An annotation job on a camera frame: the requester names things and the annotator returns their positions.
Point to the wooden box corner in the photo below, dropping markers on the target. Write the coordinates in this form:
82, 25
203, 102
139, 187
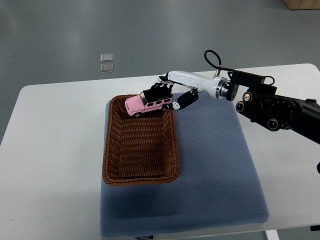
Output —
303, 4

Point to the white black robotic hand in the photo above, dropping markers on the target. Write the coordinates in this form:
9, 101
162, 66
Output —
216, 87

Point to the upper floor socket plate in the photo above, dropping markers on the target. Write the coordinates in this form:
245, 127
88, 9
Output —
106, 57

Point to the white table leg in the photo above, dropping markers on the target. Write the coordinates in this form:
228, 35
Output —
272, 234

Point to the pink toy car black roof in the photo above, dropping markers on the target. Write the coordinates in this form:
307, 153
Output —
143, 103

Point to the brown wicker basket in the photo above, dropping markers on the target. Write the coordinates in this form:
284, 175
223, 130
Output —
139, 150

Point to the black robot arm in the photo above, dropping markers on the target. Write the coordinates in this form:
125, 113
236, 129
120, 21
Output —
263, 106

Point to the blue-grey foam mat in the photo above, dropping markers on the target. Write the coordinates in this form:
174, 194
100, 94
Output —
218, 185

